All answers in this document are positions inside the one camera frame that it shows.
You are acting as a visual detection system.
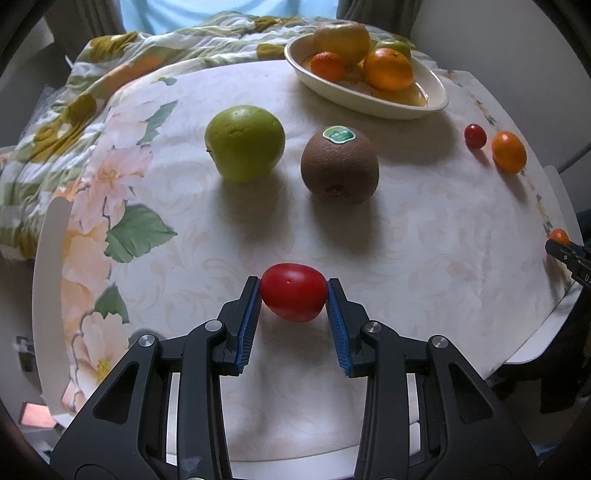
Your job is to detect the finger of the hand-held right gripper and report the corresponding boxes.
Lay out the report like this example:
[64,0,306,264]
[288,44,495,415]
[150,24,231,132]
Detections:
[545,239,591,289]

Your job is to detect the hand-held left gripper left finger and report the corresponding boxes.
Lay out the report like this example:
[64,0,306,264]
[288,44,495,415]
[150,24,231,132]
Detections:
[50,276,262,480]

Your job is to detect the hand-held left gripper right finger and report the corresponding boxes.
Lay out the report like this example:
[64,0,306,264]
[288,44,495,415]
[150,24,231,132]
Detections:
[327,278,539,480]

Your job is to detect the red cherry tomato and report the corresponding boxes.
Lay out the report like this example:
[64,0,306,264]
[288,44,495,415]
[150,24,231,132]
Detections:
[464,124,487,150]
[259,262,329,322]

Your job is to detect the cream round plate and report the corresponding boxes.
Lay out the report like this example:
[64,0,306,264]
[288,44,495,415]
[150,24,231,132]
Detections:
[284,33,450,121]

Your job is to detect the small mandarin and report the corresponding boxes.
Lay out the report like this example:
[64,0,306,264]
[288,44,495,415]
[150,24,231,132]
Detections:
[310,51,346,83]

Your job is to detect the small green apple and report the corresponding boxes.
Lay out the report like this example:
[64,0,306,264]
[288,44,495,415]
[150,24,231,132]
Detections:
[375,40,411,61]

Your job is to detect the yellow apple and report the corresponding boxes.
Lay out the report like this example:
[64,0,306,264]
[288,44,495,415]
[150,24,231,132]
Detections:
[313,21,371,65]

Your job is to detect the white floral tablecloth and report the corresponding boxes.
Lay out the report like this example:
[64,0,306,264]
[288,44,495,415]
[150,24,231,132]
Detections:
[60,58,571,457]

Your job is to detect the brown kiwi with green sticker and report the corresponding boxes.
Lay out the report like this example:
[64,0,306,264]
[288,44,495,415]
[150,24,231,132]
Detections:
[300,126,380,205]

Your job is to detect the large green apple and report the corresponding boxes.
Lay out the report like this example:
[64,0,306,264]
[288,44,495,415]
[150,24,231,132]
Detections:
[204,104,286,182]

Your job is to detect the green yellow floral blanket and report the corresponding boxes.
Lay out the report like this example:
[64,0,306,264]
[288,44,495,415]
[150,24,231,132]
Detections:
[0,11,416,261]

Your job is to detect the grey-brown curtain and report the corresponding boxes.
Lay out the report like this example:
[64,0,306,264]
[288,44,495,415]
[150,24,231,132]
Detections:
[337,0,423,40]
[44,0,127,38]

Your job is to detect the light blue window cloth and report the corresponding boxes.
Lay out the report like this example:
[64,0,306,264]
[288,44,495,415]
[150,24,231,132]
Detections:
[119,0,340,35]

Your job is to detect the black curved cable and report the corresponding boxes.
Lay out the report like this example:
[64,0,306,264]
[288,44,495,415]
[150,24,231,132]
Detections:
[556,137,591,174]

